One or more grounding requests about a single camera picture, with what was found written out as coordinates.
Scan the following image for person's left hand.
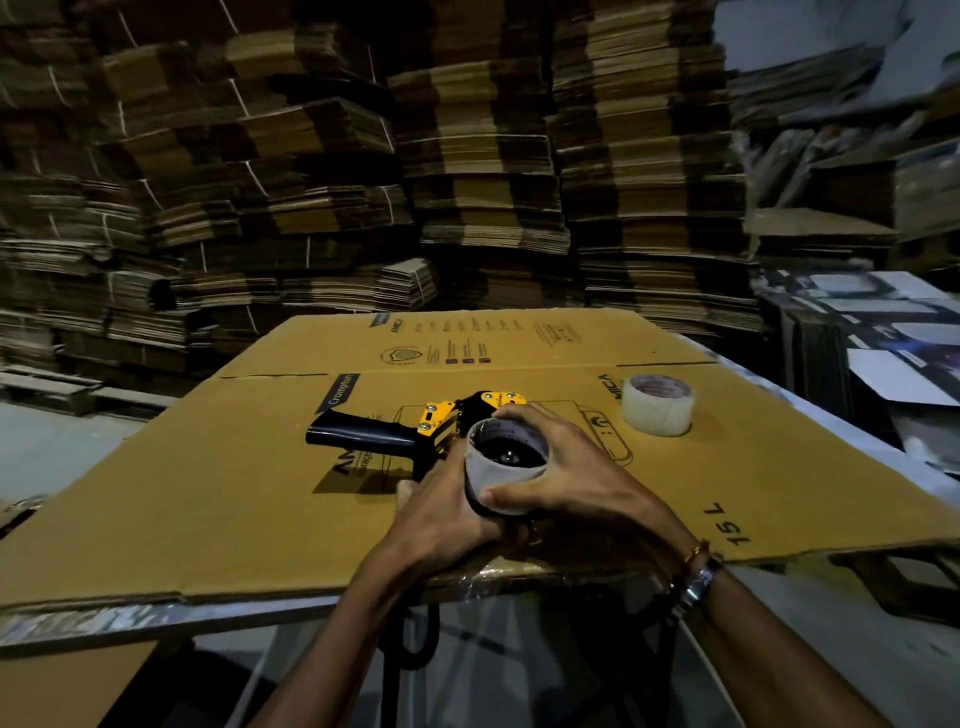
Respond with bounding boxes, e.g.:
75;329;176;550
386;441;531;583

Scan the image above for person's right hand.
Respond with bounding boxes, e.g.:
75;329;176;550
480;402;700;576

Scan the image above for tape roll with white core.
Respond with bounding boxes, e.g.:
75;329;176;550
463;417;551;520

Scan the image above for black yellow tape dispenser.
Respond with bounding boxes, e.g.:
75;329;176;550
305;390;528;483

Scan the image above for person's left forearm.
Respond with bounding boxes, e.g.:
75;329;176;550
247;547;425;728

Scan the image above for person's right forearm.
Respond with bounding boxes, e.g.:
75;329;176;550
671;558;895;728

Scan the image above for clear packing tape roll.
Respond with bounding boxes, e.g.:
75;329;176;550
620;374;696;438

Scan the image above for silver wristwatch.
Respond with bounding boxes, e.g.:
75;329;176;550
669;556;726;618

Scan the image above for flattened printed cardboard box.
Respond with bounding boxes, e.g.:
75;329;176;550
0;308;960;613

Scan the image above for stacks of flattened cardboard boxes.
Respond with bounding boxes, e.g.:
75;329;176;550
0;0;766;395

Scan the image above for pile of white printed cartons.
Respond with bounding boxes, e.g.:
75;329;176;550
753;268;960;470

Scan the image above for wooden pallet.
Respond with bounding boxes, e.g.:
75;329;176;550
0;363;180;418

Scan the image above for plain brown cardboard sheet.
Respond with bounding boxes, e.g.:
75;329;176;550
0;639;160;728

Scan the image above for black table leg frame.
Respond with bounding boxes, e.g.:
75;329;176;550
377;600;445;728

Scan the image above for metal table edge rail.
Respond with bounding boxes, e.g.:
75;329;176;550
0;594;342;652

